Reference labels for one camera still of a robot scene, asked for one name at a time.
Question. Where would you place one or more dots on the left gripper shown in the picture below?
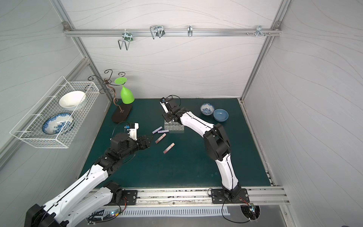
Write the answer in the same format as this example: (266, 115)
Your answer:
(142, 141)

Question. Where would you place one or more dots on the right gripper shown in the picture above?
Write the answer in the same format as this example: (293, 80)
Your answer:
(168, 113)

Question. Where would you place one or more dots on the clear acrylic lipstick organizer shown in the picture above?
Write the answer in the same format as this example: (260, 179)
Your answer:
(173, 127)

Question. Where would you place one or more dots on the pink lip gloss tube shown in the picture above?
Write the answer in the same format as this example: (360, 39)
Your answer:
(169, 148)
(160, 138)

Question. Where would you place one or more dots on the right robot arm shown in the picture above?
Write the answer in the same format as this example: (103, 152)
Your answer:
(216, 142)

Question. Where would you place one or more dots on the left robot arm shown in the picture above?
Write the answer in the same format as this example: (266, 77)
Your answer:
(73, 205)

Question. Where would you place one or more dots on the small blue patterned bowl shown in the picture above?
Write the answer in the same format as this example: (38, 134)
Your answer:
(207, 109)

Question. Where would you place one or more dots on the dark metal cup stand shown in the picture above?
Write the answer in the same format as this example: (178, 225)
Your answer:
(121, 111)

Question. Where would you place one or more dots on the light blue bowl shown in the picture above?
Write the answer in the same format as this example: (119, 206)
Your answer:
(220, 115)

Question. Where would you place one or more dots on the green plastic goblet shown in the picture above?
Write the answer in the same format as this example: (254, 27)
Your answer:
(125, 94)

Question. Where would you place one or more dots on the white vented strip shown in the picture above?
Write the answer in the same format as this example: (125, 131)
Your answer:
(203, 211)

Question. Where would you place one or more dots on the metal double hook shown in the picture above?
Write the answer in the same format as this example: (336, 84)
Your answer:
(157, 31)

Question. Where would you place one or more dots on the white bowl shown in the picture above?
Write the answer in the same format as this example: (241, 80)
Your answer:
(72, 100)

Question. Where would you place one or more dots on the blue patterned plate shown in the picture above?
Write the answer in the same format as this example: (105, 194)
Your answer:
(58, 123)

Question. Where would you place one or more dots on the metal hook with green clip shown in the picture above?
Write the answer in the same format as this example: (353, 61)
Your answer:
(125, 40)

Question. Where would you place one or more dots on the metal hook at right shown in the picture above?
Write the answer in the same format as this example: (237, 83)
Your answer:
(258, 33)

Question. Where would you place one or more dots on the round electronics board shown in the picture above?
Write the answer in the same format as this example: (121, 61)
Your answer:
(251, 211)

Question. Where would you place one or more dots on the aluminium crossbar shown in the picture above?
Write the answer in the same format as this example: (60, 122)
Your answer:
(217, 32)

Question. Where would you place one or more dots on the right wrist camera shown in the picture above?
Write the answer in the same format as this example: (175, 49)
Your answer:
(163, 102)

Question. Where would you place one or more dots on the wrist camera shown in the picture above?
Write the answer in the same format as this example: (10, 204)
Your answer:
(131, 130)
(163, 102)

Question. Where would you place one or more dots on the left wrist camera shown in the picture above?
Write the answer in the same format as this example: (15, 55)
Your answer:
(131, 130)

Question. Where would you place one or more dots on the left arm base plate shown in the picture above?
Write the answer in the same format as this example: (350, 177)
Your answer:
(125, 197)

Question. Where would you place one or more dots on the small metal bracket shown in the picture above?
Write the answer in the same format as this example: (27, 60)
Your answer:
(190, 31)

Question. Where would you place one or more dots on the white wire basket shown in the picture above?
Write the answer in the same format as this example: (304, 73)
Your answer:
(29, 128)

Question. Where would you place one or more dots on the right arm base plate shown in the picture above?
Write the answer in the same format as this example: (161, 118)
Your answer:
(236, 196)

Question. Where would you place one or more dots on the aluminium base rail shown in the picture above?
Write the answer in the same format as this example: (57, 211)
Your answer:
(182, 197)

